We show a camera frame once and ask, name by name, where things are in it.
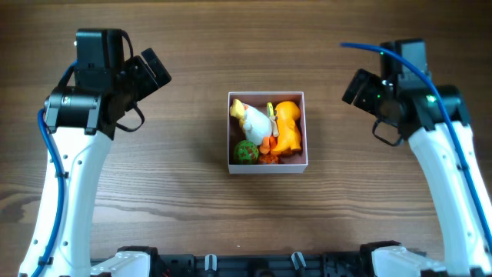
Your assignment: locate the orange dinosaur toy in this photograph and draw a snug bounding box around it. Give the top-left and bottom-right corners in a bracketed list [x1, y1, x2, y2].
[271, 101, 302, 155]

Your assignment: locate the yellow rattle drum toy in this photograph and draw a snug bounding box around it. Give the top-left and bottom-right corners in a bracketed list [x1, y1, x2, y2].
[267, 102, 279, 137]

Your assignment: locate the white duck toy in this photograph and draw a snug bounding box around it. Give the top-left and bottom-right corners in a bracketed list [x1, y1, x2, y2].
[229, 99, 273, 155]

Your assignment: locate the orange round plastic toy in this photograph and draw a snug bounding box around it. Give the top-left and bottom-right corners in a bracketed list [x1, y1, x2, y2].
[258, 154, 279, 165]

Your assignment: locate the green number ball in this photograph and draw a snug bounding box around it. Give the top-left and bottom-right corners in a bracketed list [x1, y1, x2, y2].
[233, 140, 259, 165]

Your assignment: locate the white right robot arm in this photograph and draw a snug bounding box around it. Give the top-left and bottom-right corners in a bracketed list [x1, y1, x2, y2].
[342, 69, 491, 276]

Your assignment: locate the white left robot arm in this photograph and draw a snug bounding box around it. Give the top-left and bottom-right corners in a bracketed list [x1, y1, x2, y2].
[18, 48, 171, 276]

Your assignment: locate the white box with brown interior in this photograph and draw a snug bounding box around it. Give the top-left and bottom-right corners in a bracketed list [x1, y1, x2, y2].
[227, 92, 308, 174]

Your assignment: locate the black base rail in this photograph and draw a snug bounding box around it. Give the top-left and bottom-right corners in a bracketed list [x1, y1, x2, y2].
[127, 252, 375, 277]

